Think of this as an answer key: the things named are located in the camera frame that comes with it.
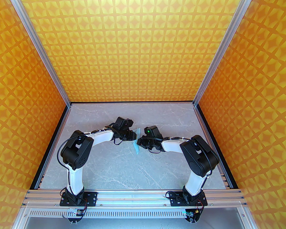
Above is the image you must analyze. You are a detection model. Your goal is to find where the light blue paper sheet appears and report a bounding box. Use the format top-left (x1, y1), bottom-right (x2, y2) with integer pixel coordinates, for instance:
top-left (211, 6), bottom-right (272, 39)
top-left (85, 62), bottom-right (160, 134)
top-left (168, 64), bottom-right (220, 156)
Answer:
top-left (131, 127), bottom-right (141, 155)

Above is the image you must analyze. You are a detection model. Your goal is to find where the thin black table edge strip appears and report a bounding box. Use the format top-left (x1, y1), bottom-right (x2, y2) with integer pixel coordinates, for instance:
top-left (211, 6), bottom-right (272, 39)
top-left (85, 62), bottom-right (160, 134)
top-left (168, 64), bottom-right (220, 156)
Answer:
top-left (70, 101), bottom-right (195, 104)

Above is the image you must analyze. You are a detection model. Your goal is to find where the small circuit board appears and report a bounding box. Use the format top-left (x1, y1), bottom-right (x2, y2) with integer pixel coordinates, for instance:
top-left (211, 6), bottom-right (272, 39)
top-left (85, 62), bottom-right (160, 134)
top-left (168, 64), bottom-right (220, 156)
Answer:
top-left (66, 208), bottom-right (86, 224)
top-left (184, 209), bottom-right (201, 224)

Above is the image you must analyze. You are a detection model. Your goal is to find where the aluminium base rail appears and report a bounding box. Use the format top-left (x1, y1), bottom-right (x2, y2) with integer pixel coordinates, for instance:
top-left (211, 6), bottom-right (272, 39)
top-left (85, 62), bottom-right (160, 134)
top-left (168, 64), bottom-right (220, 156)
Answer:
top-left (23, 189), bottom-right (247, 208)

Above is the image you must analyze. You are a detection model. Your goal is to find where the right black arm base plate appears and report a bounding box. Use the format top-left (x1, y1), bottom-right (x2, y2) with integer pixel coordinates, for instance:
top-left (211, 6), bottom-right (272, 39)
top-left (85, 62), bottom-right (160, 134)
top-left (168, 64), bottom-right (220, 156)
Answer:
top-left (169, 191), bottom-right (208, 207)

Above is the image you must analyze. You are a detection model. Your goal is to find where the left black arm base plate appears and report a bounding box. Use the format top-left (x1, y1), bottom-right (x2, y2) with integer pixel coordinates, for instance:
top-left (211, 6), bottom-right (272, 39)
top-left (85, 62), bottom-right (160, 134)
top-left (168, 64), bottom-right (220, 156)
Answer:
top-left (60, 191), bottom-right (98, 207)

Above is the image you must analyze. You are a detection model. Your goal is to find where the white slotted cable duct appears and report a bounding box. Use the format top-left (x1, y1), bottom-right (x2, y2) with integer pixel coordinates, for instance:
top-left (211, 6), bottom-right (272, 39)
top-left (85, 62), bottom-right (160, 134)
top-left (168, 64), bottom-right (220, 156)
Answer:
top-left (29, 208), bottom-right (246, 220)

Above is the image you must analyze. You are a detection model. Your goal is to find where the aluminium corner post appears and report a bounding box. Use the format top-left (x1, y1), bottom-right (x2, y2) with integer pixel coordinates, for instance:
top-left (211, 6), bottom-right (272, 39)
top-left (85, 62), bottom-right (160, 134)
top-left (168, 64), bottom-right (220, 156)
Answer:
top-left (193, 0), bottom-right (260, 107)
top-left (2, 0), bottom-right (72, 108)

